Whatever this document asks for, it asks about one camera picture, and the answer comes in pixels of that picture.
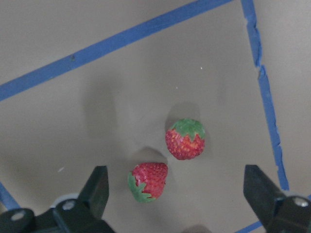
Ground red strawberry one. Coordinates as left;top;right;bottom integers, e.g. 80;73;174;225
165;118;206;160

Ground red strawberry three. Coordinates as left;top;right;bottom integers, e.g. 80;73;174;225
127;162;168;203

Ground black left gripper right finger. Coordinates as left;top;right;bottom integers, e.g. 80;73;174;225
243;165;311;233

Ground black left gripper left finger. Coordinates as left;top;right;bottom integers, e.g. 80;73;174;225
0;166;114;233

